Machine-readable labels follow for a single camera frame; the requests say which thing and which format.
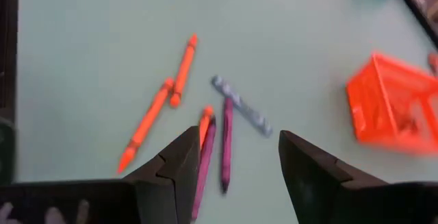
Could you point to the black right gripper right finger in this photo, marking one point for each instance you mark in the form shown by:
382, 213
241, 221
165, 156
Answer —
342, 203

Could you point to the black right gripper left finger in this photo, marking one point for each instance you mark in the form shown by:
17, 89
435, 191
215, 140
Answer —
102, 203

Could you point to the purple crayon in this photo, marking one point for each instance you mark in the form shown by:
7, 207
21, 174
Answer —
226, 142
205, 169

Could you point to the blue crayon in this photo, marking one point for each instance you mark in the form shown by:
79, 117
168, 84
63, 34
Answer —
239, 105

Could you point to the orange plastic basket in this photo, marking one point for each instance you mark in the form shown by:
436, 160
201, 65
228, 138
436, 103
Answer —
386, 107

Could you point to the teal table mat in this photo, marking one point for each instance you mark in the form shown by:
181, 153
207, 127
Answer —
85, 46

